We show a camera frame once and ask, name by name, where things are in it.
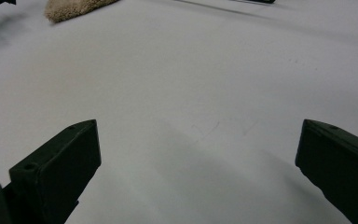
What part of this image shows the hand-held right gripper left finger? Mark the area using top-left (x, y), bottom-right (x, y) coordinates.
top-left (8, 119), bottom-right (103, 224)

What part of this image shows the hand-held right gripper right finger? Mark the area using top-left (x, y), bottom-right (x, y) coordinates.
top-left (295, 119), bottom-right (358, 224)

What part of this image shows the beige towel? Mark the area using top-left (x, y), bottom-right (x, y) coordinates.
top-left (44, 0), bottom-right (121, 23)

